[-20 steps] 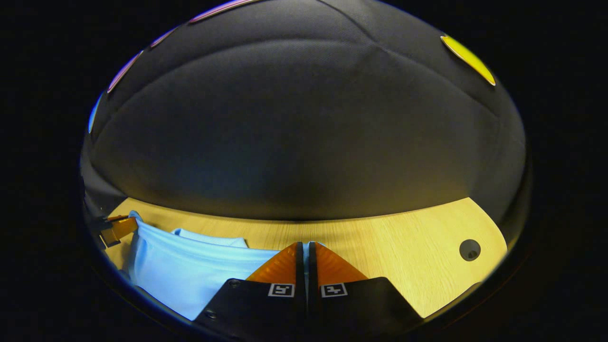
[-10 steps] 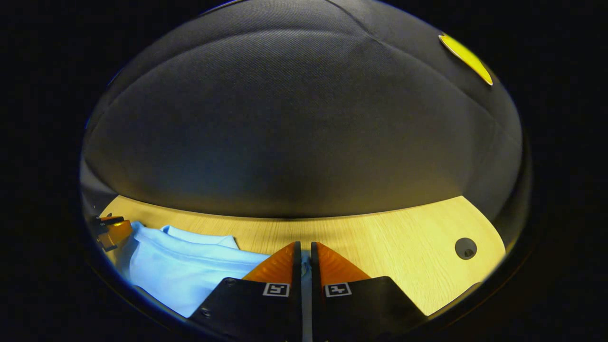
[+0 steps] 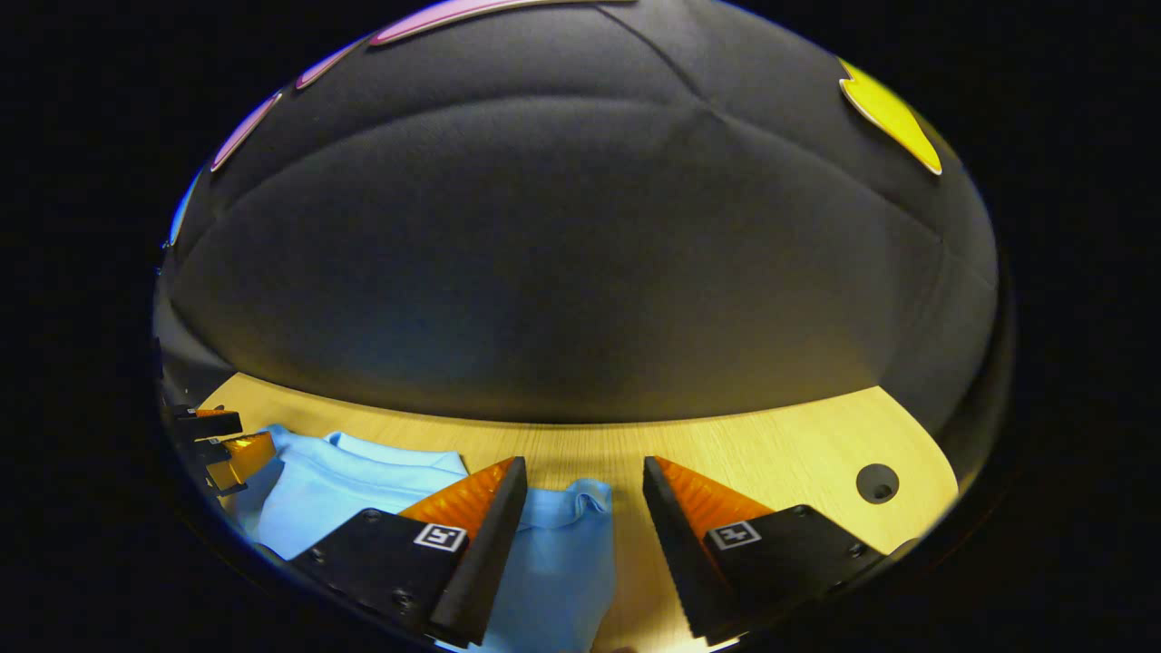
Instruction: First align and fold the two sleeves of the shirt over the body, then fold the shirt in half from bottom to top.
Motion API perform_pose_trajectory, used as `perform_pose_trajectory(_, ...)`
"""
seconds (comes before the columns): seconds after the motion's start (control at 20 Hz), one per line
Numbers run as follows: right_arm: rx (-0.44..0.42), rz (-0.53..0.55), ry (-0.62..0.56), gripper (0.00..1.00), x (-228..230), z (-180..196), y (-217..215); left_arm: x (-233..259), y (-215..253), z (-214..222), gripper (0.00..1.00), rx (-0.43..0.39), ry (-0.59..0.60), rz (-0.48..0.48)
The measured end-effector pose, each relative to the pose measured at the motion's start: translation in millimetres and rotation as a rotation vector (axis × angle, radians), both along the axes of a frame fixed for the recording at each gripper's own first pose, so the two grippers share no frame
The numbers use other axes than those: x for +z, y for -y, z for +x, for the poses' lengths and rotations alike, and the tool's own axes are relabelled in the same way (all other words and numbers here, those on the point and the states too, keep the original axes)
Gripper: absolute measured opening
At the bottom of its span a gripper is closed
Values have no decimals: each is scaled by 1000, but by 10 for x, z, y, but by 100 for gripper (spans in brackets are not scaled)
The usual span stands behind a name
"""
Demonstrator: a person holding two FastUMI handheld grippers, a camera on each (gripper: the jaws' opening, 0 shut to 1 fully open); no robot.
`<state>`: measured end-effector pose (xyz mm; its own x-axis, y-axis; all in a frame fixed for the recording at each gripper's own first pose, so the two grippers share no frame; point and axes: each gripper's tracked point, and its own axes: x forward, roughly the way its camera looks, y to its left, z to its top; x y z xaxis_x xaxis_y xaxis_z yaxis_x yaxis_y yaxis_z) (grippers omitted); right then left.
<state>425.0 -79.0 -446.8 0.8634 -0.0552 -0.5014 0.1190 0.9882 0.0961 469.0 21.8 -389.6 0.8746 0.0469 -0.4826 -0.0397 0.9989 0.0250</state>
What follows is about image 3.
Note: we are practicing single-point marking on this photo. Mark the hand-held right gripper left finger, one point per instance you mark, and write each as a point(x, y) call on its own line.
point(490, 553)

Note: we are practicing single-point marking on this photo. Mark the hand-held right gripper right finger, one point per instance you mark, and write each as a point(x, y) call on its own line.
point(680, 553)

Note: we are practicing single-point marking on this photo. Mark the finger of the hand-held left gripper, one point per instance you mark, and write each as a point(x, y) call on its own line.
point(213, 424)
point(240, 458)

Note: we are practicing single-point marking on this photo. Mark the light blue T-shirt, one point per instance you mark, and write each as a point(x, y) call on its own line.
point(345, 490)

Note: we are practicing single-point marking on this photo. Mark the black backdrop cloth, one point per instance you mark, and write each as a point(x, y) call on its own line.
point(590, 272)

